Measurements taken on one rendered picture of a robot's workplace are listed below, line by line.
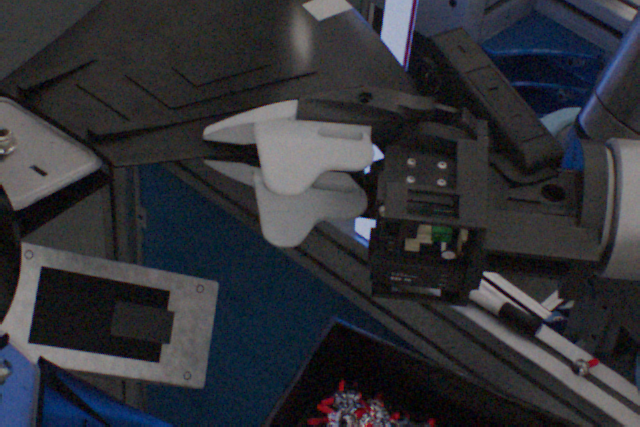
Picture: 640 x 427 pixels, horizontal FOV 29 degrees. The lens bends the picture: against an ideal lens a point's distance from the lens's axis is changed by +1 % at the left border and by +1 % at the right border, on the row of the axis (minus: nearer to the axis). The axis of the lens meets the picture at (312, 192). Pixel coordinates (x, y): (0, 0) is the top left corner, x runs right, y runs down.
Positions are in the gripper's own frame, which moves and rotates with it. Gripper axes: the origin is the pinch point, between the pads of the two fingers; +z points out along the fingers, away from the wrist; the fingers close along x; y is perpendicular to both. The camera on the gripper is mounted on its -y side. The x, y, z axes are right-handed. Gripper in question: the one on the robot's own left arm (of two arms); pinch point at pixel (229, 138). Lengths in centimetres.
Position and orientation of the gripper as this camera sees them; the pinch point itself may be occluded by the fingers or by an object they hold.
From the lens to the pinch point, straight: 68.9
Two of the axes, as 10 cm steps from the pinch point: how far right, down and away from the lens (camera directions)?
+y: -0.9, 7.7, -6.3
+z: -9.9, -1.1, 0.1
